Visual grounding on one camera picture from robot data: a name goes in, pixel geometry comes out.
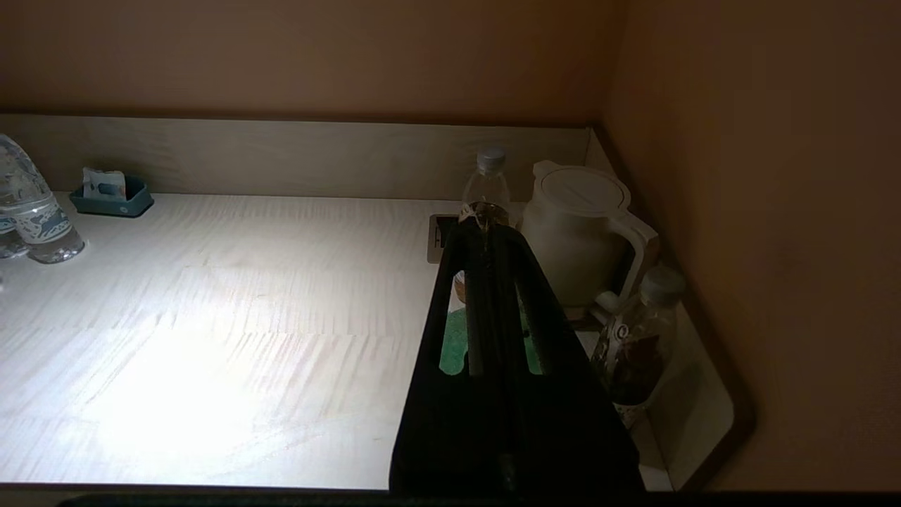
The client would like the dark tea bottle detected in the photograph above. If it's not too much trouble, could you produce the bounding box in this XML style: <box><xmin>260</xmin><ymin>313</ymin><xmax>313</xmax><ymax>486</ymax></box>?
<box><xmin>590</xmin><ymin>266</ymin><xmax>687</xmax><ymax>429</ymax></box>

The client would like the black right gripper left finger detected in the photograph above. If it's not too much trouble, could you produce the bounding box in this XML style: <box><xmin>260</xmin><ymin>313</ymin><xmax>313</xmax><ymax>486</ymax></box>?
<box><xmin>389</xmin><ymin>222</ymin><xmax>508</xmax><ymax>494</ymax></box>

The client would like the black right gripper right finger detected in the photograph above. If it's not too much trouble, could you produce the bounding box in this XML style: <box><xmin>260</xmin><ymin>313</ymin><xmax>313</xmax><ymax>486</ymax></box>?
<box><xmin>486</xmin><ymin>225</ymin><xmax>645</xmax><ymax>494</ymax></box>

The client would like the black recessed power socket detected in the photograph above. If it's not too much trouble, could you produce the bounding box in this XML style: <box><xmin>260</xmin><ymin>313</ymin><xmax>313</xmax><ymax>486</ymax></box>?
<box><xmin>427</xmin><ymin>213</ymin><xmax>458</xmax><ymax>265</ymax></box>

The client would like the amber tea bottle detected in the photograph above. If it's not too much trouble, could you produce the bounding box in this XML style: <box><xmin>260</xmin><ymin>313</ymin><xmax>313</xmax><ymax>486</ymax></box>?
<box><xmin>454</xmin><ymin>146</ymin><xmax>512</xmax><ymax>303</ymax></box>

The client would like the white electric kettle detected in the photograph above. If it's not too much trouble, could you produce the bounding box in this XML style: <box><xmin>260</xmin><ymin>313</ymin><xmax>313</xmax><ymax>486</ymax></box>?
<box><xmin>519</xmin><ymin>160</ymin><xmax>660</xmax><ymax>332</ymax></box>

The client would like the small blue tray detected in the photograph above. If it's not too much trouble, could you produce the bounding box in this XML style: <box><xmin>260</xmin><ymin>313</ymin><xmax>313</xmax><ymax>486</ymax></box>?
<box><xmin>69</xmin><ymin>176</ymin><xmax>155</xmax><ymax>218</ymax></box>

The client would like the clear water bottle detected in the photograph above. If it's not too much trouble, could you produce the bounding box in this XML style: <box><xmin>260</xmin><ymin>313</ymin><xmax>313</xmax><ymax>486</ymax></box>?
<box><xmin>0</xmin><ymin>211</ymin><xmax>29</xmax><ymax>260</ymax></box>
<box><xmin>0</xmin><ymin>134</ymin><xmax>85</xmax><ymax>265</ymax></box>

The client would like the white sachet packet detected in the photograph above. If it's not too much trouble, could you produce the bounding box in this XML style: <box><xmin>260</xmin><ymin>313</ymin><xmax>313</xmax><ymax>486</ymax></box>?
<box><xmin>82</xmin><ymin>168</ymin><xmax>127</xmax><ymax>201</ymax></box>

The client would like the green microfibre cloth black edge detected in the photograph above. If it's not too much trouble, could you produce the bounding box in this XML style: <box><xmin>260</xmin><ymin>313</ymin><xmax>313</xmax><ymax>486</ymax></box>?
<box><xmin>439</xmin><ymin>292</ymin><xmax>543</xmax><ymax>377</ymax></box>

